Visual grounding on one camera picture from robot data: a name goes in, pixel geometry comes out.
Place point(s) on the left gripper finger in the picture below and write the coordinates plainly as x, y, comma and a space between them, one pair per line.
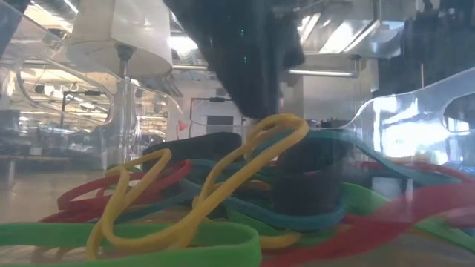
245, 98
267, 100

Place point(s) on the yellow rubber band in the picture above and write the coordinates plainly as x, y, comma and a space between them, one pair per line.
278, 241
208, 200

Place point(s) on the blue rubber band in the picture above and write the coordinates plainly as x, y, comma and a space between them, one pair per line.
282, 220

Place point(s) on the green rubber band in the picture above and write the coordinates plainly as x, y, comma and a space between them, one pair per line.
130, 237
363, 196

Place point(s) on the clear plastic bin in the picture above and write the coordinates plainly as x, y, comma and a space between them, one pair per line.
408, 115

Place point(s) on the red rubber band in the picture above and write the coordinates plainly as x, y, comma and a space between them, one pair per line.
92, 187
371, 230

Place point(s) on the ceiling light tube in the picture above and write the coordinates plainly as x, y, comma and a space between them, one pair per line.
323, 72

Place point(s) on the small red object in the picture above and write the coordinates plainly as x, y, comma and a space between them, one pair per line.
182, 126

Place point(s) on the white shade table lamp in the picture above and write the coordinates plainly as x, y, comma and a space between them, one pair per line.
122, 22

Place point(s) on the silver ventilation duct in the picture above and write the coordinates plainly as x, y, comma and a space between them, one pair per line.
352, 33

